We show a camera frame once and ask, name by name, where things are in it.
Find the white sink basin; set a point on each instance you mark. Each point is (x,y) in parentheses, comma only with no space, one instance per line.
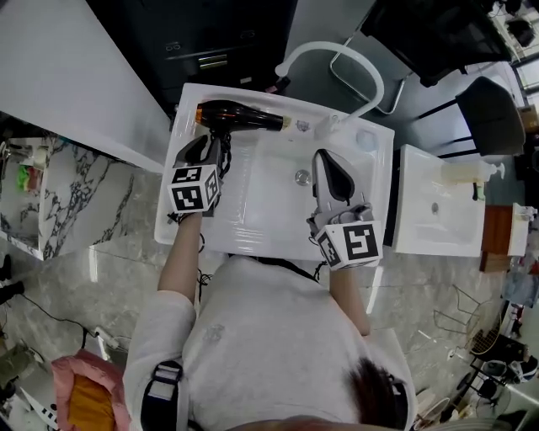
(269,210)

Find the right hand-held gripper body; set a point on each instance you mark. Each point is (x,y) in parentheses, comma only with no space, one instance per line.
(358,242)

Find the green soap dish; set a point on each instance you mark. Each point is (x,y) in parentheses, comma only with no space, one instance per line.
(478,191)

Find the wooden side table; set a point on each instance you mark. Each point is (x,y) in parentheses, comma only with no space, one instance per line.
(499,235)

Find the person's right forearm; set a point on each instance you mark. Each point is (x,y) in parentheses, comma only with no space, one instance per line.
(347,299)

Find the white sink table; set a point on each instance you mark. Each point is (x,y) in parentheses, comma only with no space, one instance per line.
(442,231)

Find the white panel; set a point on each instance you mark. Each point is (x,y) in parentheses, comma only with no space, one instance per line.
(71,71)

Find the person's white shirt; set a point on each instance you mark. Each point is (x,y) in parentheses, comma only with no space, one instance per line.
(269,345)

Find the marble pattern cabinet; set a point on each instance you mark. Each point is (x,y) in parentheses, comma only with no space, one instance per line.
(76,198)

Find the dark drawer cabinet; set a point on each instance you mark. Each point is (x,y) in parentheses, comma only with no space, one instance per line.
(198,42)

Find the white floor socket strip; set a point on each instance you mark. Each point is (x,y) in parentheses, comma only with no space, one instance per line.
(107,338)

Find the black hair dryer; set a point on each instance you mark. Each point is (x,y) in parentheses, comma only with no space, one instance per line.
(240,115)

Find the white curved faucet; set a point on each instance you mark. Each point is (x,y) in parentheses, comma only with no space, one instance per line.
(370,67)

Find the black office chair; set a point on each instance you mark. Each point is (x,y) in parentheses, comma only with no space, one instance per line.
(438,38)

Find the yellow pump soap bottle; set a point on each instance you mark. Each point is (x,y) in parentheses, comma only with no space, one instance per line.
(463,172)

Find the person's left forearm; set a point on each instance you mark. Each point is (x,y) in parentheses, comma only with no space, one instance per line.
(179,261)

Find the pink bag with orange lining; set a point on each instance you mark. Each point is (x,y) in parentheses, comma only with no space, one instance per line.
(88,391)

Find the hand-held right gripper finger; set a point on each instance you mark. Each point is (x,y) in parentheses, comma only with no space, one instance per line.
(320,189)
(358,191)

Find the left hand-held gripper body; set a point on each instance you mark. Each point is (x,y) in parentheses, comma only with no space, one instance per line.
(189,189)

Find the black side chair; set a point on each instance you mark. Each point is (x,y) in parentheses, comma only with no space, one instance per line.
(492,118)

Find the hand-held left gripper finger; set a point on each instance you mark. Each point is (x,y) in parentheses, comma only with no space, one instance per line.
(182,158)
(215,153)

